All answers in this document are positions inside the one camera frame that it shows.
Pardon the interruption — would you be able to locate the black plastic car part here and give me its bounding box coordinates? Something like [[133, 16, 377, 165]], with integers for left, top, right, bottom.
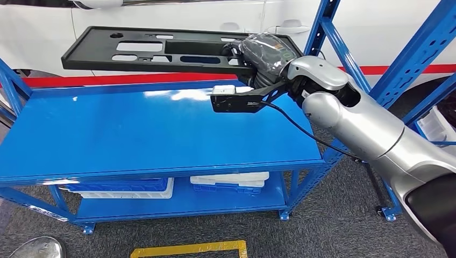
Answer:
[[61, 26, 303, 76]]

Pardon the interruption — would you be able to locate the blue metal shelf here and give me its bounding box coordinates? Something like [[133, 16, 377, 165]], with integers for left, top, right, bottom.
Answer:
[[0, 0, 456, 236], [376, 73, 456, 222]]

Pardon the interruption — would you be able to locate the white plastic bin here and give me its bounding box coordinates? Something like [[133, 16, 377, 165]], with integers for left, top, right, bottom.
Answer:
[[417, 105, 456, 144], [70, 178, 175, 199], [190, 171, 270, 188]]

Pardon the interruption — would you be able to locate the blue plastic bin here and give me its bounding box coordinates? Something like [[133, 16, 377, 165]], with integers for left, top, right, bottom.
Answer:
[[65, 178, 169, 193], [193, 183, 262, 195]]

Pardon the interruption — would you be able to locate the yellow floor tape square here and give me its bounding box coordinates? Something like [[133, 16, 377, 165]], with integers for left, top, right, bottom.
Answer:
[[130, 240, 248, 258]]

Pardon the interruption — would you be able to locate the red barrier belt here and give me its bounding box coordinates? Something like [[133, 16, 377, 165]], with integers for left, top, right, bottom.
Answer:
[[21, 64, 456, 89]]

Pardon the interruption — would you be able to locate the white car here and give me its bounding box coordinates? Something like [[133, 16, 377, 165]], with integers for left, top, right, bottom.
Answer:
[[0, 0, 456, 90]]

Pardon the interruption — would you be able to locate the chrome stanchion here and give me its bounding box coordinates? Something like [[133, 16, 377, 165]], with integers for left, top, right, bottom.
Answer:
[[9, 236, 67, 258]]

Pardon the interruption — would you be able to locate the black camera bracket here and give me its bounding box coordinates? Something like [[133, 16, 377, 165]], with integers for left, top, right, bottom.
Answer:
[[210, 81, 289, 114]]

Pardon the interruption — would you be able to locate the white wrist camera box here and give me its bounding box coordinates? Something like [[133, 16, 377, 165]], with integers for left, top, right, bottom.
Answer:
[[212, 84, 237, 96]]

